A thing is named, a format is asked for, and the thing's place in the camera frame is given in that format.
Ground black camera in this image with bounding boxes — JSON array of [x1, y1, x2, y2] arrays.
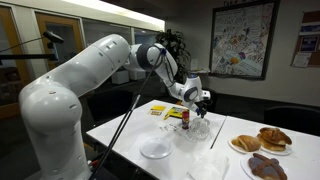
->
[[42, 30, 65, 45]]

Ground thin black pole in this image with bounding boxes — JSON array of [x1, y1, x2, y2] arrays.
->
[[89, 49, 166, 180]]

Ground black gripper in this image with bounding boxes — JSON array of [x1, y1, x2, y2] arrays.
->
[[194, 98, 212, 119]]

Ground bowl of fried pastries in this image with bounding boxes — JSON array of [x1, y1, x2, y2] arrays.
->
[[227, 136, 263, 155]]

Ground black tripod bar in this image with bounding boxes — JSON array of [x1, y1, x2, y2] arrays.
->
[[0, 52, 60, 63]]

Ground red cylindrical can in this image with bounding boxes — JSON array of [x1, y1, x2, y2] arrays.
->
[[181, 109, 191, 131]]

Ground yellow green crayon box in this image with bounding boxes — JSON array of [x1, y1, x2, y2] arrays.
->
[[165, 106, 185, 120]]

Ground yellow sticky note pad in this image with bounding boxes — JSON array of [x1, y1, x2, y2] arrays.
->
[[150, 105, 167, 112]]

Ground dark chocolate bread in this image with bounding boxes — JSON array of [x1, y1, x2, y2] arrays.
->
[[247, 152, 289, 180]]

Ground cut glass bowl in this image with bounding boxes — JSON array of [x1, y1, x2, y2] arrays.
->
[[185, 122, 213, 143]]

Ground golden croissant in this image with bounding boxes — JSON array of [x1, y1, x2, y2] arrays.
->
[[231, 134, 262, 153]]

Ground clear glass bowl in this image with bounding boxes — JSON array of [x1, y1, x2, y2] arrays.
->
[[191, 116, 212, 134]]

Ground brown bulletin board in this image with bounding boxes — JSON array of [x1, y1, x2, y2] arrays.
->
[[290, 10, 320, 69]]

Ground white paper plate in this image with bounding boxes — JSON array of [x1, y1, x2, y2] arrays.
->
[[239, 153, 290, 180], [258, 143, 294, 157]]

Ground colourful striped card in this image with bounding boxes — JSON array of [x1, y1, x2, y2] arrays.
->
[[148, 109, 164, 117]]

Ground brown bun stack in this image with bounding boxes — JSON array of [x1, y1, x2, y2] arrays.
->
[[256, 126, 293, 153]]

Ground small clear scattered pieces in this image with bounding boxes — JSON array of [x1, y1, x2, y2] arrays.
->
[[158, 122, 181, 133]]

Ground green potted plant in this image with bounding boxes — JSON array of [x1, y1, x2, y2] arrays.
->
[[153, 28, 192, 85]]

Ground framed colourful poster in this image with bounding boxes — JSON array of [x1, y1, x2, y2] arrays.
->
[[208, 0, 281, 81]]

